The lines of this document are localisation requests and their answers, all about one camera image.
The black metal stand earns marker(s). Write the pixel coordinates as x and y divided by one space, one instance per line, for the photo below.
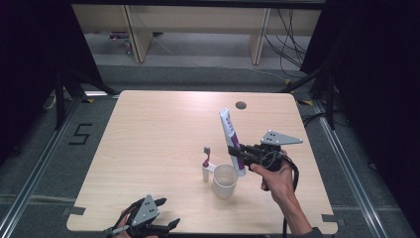
60 99
330 99

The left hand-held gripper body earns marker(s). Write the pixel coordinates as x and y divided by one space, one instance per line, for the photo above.
145 211

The aluminium floor rail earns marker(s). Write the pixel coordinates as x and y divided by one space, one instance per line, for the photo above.
39 165
346 165

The small coloured floor clutter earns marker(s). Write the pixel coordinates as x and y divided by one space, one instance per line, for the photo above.
127 44

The white purple toothpaste tube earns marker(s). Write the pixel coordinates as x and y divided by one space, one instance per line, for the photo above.
231 132

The person's left hand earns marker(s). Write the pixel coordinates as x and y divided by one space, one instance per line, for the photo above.
123 225

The person's right hand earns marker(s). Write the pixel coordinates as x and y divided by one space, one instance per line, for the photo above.
277 185

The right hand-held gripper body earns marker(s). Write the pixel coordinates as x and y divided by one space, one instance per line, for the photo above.
274 155

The pink toothbrush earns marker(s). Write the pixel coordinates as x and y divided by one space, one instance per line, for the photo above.
206 155

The black curtain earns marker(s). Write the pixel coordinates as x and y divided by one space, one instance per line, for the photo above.
29 59
379 82

